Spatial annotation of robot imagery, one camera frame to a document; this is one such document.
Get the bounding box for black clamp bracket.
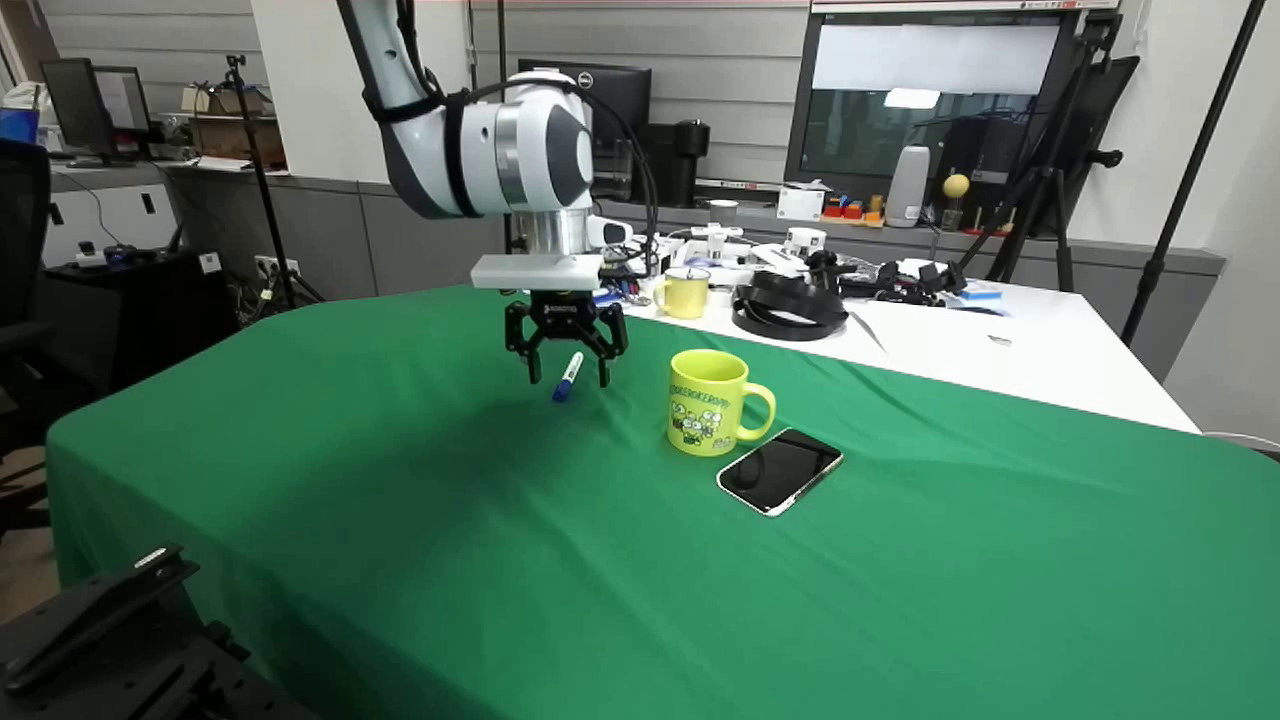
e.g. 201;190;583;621
0;540;203;698

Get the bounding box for large dark screen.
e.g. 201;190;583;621
785;6;1083;226

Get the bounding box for black smartphone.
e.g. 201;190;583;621
713;426;846;520

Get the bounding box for black office chair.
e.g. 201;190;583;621
0;138;54;405

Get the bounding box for white wrist mounting plate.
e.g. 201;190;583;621
466;252;607;297

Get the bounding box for black camera tripod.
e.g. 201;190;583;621
955;12;1137;294

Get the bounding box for small white box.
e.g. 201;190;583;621
774;179;830;226

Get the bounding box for thin black light stand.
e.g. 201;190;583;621
220;51;323;315

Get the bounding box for black slanted stand pole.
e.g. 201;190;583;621
1114;0;1272;350

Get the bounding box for white side table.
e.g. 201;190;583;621
595;238;1202;437

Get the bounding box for green table cloth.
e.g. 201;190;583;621
43;285;1280;720

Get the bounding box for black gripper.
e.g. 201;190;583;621
500;289;630;393

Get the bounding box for small desk monitor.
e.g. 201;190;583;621
43;55;152;157

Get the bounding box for yellow-green cartoon mug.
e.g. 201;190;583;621
664;350;780;465

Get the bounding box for white speaker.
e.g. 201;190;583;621
883;140;934;227

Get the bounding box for black coiled cable bundle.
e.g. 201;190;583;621
727;252;851;341

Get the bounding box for plain yellow mug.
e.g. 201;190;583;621
657;269;716;324

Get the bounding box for black computer monitor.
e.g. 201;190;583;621
516;55;657;203

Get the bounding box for white marker blue cap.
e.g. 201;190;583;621
546;350;586;409

